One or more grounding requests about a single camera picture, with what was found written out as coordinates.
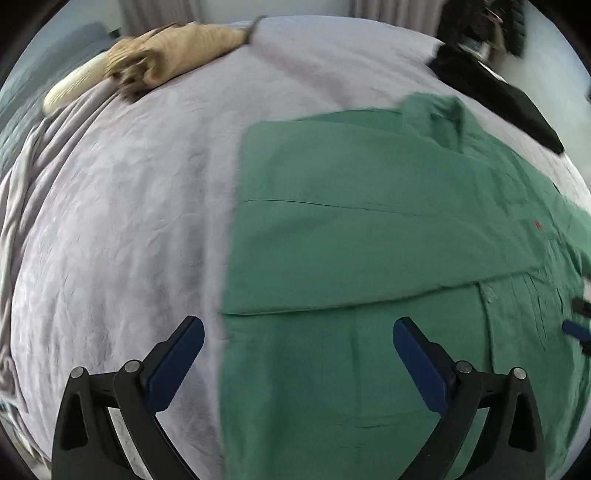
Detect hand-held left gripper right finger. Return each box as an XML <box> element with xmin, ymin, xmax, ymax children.
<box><xmin>392</xmin><ymin>316</ymin><xmax>546</xmax><ymax>480</ymax></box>

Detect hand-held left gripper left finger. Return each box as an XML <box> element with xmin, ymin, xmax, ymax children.
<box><xmin>52</xmin><ymin>316</ymin><xmax>205</xmax><ymax>480</ymax></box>

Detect green shirt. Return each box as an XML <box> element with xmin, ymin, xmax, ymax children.
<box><xmin>219</xmin><ymin>92</ymin><xmax>591</xmax><ymax>480</ymax></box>

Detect dark hanging clothes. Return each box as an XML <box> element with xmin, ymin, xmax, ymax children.
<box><xmin>436</xmin><ymin>0</ymin><xmax>527</xmax><ymax>58</ymax></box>

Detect bed with lavender sheet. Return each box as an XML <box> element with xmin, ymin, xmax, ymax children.
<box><xmin>0</xmin><ymin>16</ymin><xmax>591</xmax><ymax>480</ymax></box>

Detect black garment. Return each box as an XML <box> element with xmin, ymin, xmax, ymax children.
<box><xmin>427</xmin><ymin>44</ymin><xmax>565</xmax><ymax>155</ymax></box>

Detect cream pillow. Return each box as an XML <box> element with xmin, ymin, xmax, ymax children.
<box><xmin>43</xmin><ymin>60</ymin><xmax>112</xmax><ymax>115</ymax></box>

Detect grey quilted headboard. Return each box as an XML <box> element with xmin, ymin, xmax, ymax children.
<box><xmin>0</xmin><ymin>23</ymin><xmax>118</xmax><ymax>181</ymax></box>

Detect beige knitted sweater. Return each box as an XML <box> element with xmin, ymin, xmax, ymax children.
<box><xmin>104</xmin><ymin>22</ymin><xmax>252</xmax><ymax>100</ymax></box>

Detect grey curtain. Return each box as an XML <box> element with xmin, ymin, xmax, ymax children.
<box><xmin>351</xmin><ymin>0</ymin><xmax>444</xmax><ymax>38</ymax></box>
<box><xmin>119</xmin><ymin>0</ymin><xmax>199</xmax><ymax>37</ymax></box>

